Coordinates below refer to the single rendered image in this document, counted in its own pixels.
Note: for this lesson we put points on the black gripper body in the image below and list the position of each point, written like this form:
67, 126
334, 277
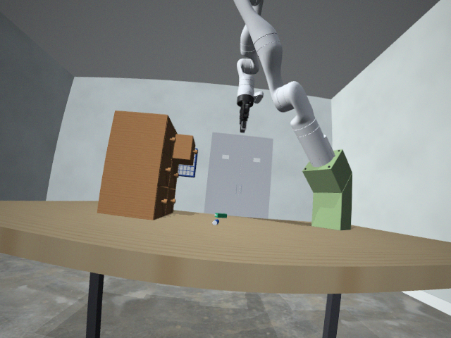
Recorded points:
245, 99

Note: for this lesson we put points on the small brown wooden chest of drawers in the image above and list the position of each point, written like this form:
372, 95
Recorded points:
132, 165

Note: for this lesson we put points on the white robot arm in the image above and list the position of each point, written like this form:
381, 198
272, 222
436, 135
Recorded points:
259, 37

